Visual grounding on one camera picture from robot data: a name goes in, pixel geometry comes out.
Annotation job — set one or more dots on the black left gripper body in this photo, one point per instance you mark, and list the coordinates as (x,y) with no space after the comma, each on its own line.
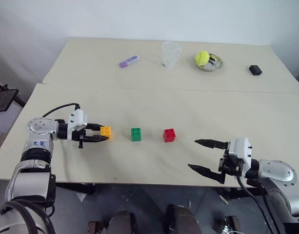
(80,136)

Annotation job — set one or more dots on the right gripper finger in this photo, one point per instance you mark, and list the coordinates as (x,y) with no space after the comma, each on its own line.
(207,172)
(212,143)

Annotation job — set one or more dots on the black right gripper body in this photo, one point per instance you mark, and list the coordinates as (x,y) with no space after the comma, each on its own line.
(231,166)

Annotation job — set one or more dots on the yellow toy brick cube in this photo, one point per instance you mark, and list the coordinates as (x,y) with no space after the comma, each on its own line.
(106,131)

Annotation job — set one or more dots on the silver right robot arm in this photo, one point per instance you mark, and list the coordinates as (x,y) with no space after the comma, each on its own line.
(278,170)

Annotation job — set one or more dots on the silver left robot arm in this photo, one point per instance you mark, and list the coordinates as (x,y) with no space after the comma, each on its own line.
(37,181)

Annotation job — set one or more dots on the green toy brick cube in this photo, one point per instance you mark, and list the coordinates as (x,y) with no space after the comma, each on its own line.
(136,134)

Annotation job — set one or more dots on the red toy brick cube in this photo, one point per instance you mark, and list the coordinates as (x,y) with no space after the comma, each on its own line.
(169,135)

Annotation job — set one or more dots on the dark rounded shape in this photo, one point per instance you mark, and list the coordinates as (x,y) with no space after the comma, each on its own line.
(122,223)
(182,219)

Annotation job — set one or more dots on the purple highlighter pen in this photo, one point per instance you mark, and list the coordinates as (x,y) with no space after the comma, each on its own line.
(128,61)

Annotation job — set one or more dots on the round metal dish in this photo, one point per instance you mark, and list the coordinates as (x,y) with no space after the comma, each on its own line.
(213,64)

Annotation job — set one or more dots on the small black box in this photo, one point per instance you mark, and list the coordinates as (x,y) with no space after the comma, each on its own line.
(255,70)

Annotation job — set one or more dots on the black metal stand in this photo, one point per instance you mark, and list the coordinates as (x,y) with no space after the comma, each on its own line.
(3,98)

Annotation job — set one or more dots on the yellow tennis ball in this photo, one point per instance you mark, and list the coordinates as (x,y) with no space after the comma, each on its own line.
(202,58)

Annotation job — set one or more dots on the clear plastic cup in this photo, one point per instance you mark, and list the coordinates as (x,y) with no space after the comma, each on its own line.
(170,54)

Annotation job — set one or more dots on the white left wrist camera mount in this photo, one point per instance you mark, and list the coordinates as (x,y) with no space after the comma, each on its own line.
(77,119)

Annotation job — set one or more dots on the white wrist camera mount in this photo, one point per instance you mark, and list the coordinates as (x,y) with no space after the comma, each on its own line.
(77,119)
(240,148)

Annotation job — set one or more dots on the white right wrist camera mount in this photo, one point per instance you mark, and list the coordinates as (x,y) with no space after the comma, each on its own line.
(240,148)

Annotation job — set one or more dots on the black table frame bar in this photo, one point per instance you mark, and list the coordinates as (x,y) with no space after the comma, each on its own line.
(76,188)
(237,193)

